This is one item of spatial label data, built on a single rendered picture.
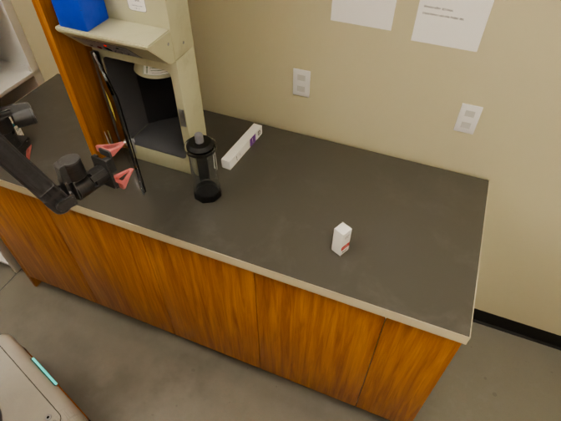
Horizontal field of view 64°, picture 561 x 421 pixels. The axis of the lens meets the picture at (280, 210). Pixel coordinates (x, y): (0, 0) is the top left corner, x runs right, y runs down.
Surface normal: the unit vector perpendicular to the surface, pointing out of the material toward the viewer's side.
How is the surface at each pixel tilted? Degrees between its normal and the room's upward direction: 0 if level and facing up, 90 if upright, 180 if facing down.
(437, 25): 90
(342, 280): 0
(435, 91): 90
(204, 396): 0
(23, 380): 0
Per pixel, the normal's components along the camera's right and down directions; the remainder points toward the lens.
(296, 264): 0.00, -0.69
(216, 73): -0.37, 0.67
